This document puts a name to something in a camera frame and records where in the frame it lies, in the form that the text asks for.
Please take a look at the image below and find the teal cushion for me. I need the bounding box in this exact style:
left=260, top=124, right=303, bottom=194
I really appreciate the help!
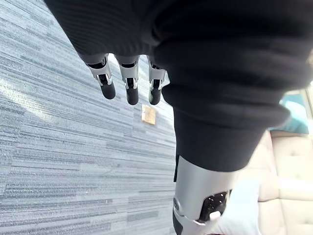
left=276, top=94, right=311, bottom=135

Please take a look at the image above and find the white cushion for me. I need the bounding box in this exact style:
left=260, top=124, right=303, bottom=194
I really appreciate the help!
left=210, top=179, right=262, bottom=235

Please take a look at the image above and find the beige tufted sofa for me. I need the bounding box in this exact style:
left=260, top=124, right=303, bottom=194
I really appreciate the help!
left=249, top=85, right=313, bottom=235

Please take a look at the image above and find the brass floor socket plate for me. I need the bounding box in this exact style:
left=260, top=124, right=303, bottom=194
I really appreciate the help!
left=141, top=104, right=157, bottom=126

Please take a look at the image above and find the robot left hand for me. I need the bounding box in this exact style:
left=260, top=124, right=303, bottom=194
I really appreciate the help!
left=43, top=0, right=313, bottom=235

